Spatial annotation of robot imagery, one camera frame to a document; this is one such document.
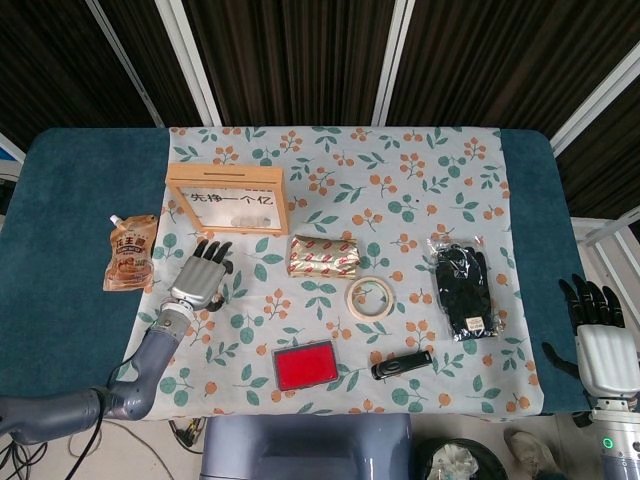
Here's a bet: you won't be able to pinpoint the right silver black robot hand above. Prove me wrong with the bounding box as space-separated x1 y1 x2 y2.
541 273 640 400

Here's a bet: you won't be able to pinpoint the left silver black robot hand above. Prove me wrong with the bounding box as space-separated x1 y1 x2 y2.
171 240 236 312

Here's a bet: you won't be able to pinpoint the brown spouted sauce pouch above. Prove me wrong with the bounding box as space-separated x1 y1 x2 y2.
102 214 160 293

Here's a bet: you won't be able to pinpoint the beige shoe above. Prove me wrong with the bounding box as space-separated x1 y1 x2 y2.
503 429 557 479

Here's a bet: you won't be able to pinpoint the gold foil wrapped package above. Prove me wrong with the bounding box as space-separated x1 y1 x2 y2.
288 233 362 281

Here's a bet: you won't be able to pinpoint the red ink pad case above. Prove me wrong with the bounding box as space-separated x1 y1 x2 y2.
271 339 340 393

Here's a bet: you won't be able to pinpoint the teal table cover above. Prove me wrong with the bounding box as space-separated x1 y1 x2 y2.
0 127 601 417

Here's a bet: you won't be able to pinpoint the beige masking tape roll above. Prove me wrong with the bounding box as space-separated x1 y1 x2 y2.
345 275 396 318

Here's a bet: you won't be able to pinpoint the black power plug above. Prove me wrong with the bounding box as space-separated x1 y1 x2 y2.
167 418 206 454

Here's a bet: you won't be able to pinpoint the black gloves in plastic bag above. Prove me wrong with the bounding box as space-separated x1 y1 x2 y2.
425 237 502 344

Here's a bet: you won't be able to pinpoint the floral print tablecloth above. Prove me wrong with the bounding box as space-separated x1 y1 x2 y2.
122 124 546 419

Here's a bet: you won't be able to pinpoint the crumpled white paper waste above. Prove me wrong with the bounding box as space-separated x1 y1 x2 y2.
432 446 480 480

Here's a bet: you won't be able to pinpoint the grey blue robot torso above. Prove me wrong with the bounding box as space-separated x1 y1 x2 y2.
201 414 415 480

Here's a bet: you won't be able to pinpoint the black stapler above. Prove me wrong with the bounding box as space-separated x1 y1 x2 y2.
369 348 434 382

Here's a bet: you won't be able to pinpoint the black trash bin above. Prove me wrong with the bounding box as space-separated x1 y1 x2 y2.
413 437 507 480

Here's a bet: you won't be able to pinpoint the wooden frame money box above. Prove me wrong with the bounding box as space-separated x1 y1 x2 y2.
164 162 292 237

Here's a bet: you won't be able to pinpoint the white metal frame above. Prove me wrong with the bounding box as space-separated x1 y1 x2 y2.
571 208 640 281

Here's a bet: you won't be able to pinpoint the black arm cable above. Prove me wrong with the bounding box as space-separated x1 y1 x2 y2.
68 358 129 459

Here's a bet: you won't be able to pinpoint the white metal partition post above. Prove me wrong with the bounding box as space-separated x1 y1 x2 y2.
372 0 437 127
154 0 223 127
548 42 640 157
85 0 165 128

